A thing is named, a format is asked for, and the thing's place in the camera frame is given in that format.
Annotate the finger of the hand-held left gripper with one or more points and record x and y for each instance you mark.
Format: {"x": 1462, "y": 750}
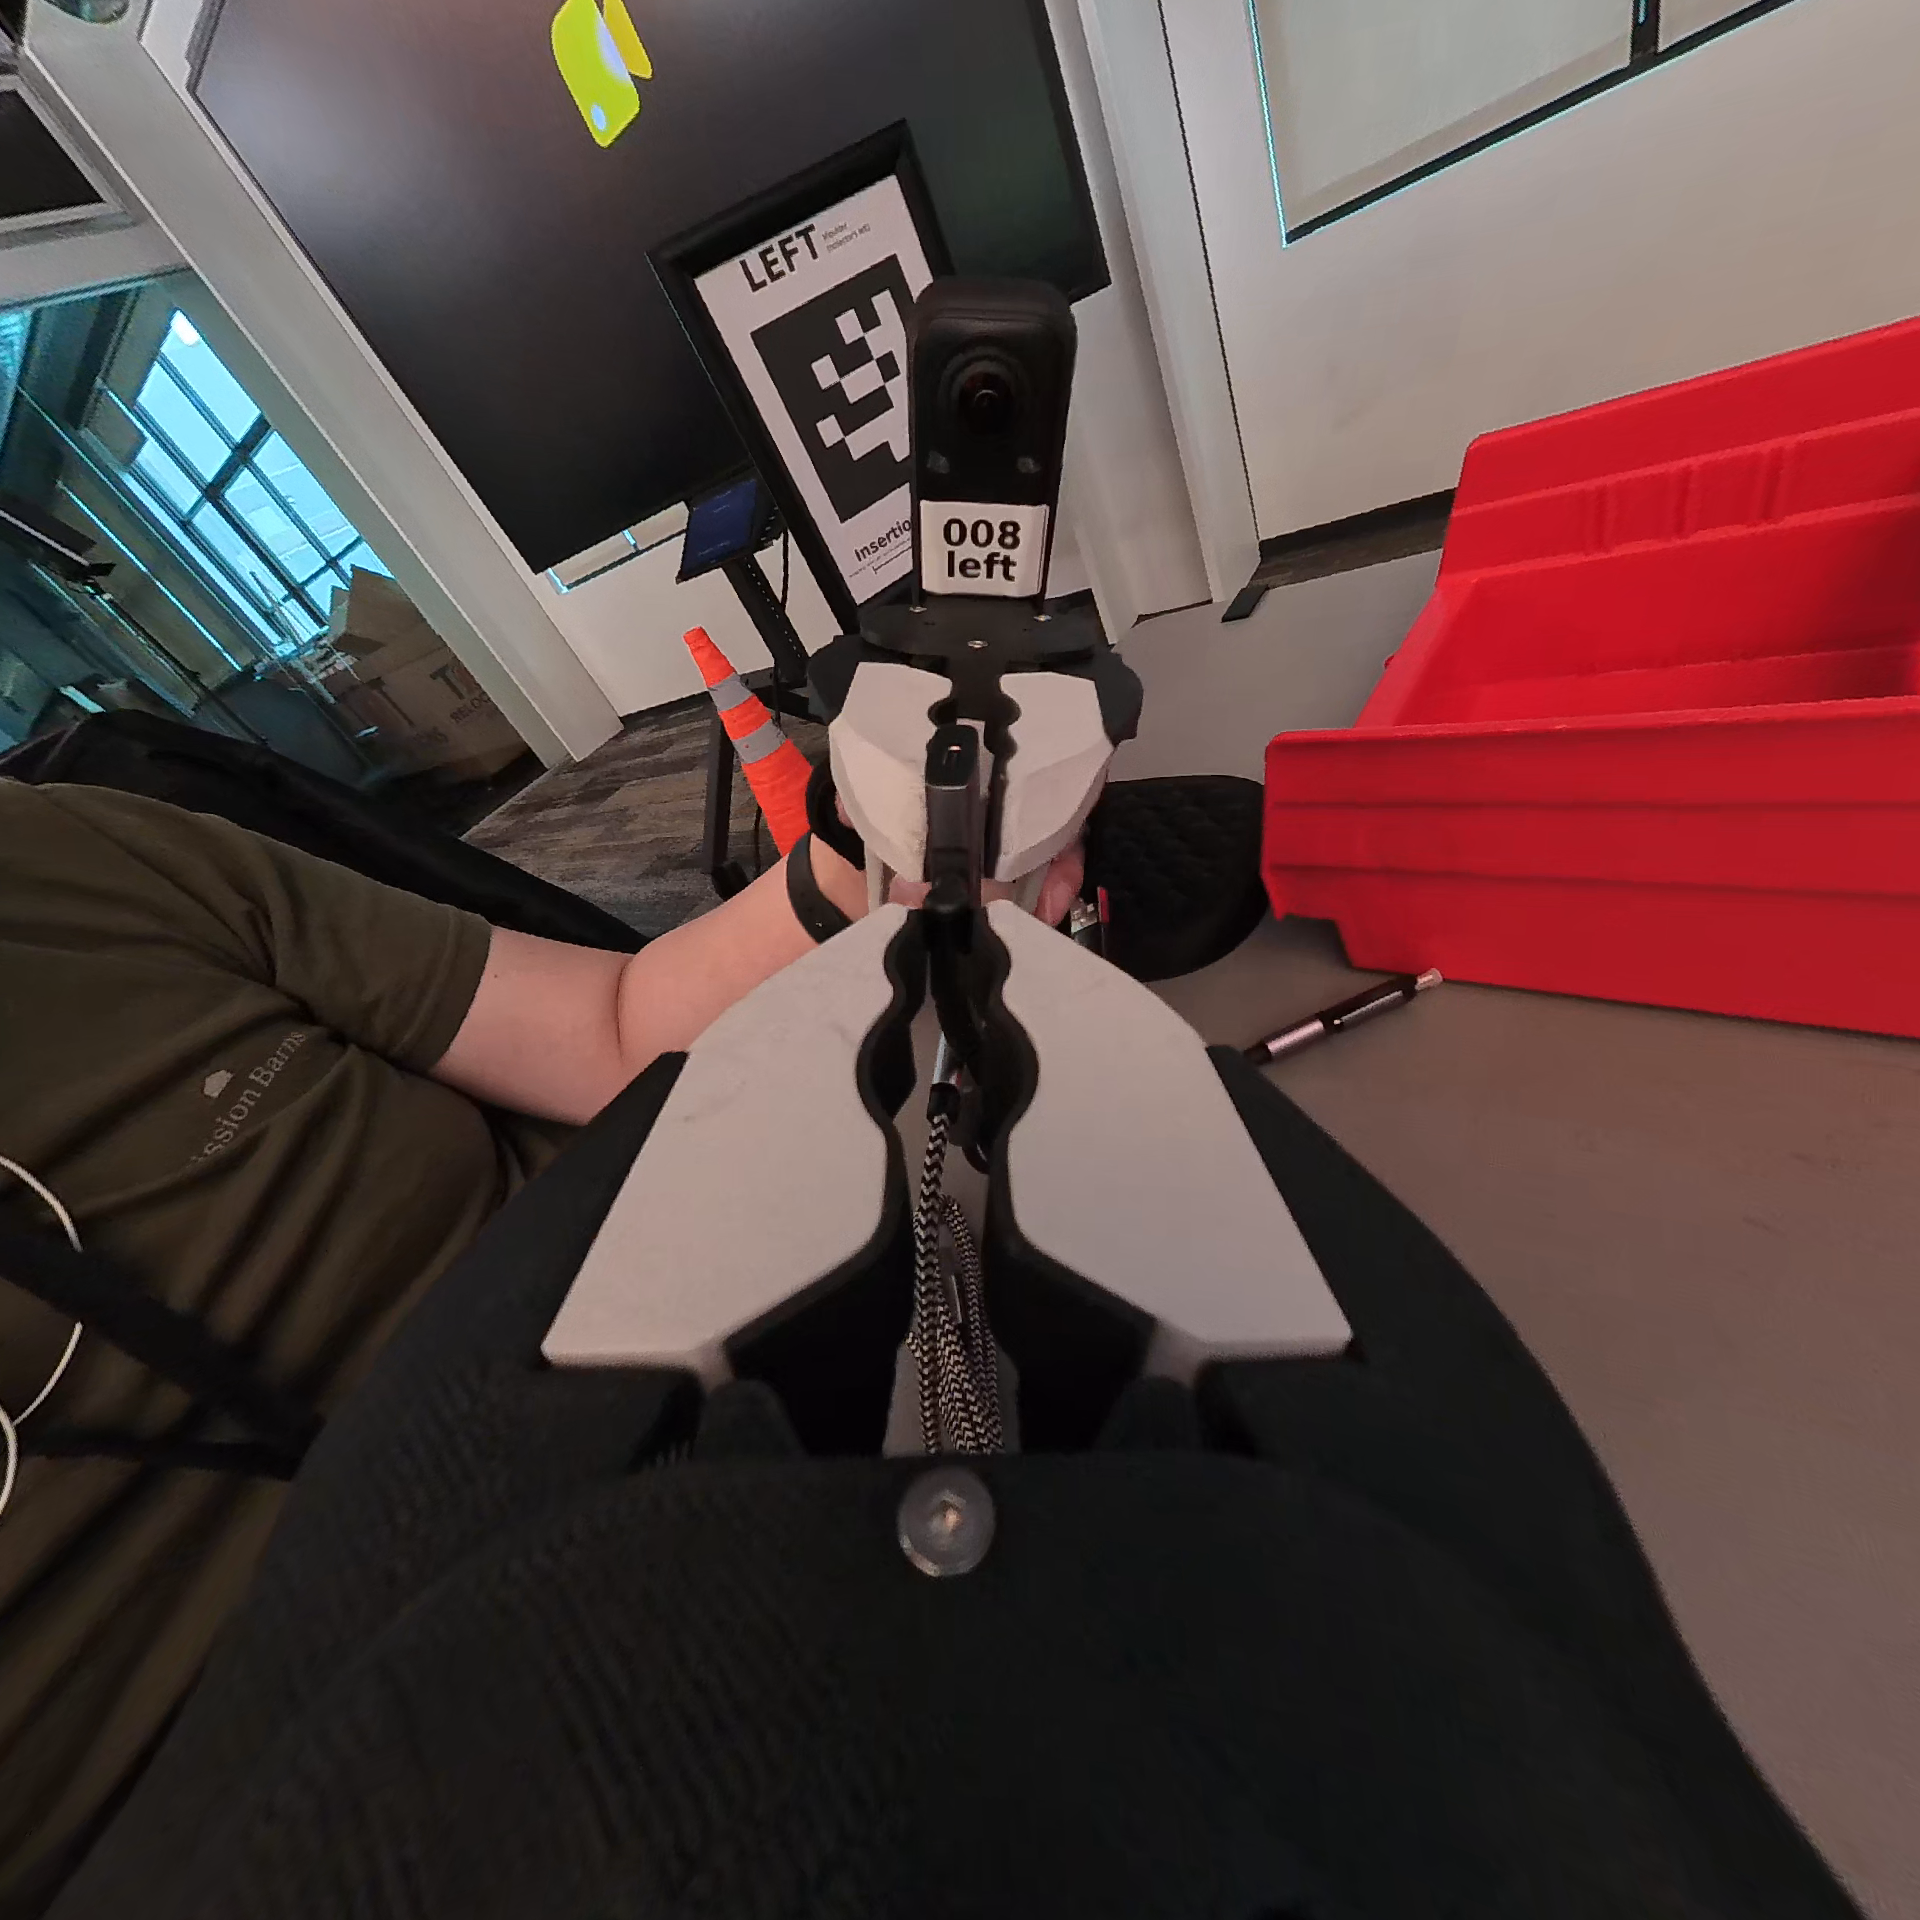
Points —
{"x": 1060, "y": 764}
{"x": 879, "y": 764}

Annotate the small tablet on stand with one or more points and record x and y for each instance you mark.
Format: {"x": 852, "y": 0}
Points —
{"x": 720, "y": 528}

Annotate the dark metal pen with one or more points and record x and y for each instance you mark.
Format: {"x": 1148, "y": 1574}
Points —
{"x": 1336, "y": 1020}

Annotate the red plastic bin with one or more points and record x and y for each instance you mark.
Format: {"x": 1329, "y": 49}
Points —
{"x": 1622, "y": 839}

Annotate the orange traffic cone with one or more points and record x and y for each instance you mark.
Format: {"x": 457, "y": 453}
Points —
{"x": 746, "y": 735}

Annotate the black framed tag sign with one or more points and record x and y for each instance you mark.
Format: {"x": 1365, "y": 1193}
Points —
{"x": 840, "y": 376}

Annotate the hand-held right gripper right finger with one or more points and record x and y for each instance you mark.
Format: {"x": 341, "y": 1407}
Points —
{"x": 1156, "y": 1201}

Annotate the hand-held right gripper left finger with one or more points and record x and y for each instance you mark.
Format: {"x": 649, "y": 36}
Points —
{"x": 735, "y": 1201}

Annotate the black quilted pouch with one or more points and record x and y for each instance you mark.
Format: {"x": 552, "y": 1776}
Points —
{"x": 1184, "y": 870}

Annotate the person's left forearm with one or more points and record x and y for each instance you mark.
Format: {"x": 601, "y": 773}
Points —
{"x": 630, "y": 990}

